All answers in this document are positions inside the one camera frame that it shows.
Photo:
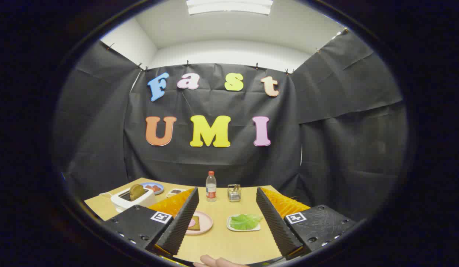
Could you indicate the white divided seasoning tray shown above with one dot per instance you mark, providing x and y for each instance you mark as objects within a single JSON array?
[{"x": 170, "y": 195}]

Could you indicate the white toaster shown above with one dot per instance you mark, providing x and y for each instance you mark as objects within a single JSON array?
[{"x": 140, "y": 203}]

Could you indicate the dark brown bread slice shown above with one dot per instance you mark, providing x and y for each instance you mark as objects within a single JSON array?
[{"x": 196, "y": 223}]

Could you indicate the blue plate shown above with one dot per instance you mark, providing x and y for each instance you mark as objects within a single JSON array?
[{"x": 160, "y": 192}]

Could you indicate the pink plate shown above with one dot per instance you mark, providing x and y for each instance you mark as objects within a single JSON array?
[{"x": 206, "y": 222}]

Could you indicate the pink ham slice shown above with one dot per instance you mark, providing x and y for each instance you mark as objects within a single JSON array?
[{"x": 192, "y": 223}]

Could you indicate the green lettuce leaf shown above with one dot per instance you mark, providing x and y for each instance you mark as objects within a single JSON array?
[{"x": 244, "y": 221}]

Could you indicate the clear water bottle red cap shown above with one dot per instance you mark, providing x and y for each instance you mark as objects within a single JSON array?
[{"x": 211, "y": 189}]

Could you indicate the black backdrop cloth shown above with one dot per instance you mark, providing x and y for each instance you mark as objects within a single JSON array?
[{"x": 214, "y": 163}]

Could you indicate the white plate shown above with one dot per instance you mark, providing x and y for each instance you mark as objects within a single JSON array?
[{"x": 231, "y": 227}]

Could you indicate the reddish meat pieces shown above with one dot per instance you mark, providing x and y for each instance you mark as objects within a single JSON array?
[{"x": 153, "y": 187}]

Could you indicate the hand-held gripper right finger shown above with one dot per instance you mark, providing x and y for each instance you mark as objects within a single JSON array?
[{"x": 273, "y": 218}]

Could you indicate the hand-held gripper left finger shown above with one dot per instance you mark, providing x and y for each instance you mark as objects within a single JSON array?
[{"x": 183, "y": 218}]

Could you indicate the ceiling light panel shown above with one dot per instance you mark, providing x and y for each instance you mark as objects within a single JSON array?
[{"x": 229, "y": 6}]

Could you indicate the brown toasted bread slice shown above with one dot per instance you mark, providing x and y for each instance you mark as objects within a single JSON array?
[{"x": 136, "y": 192}]

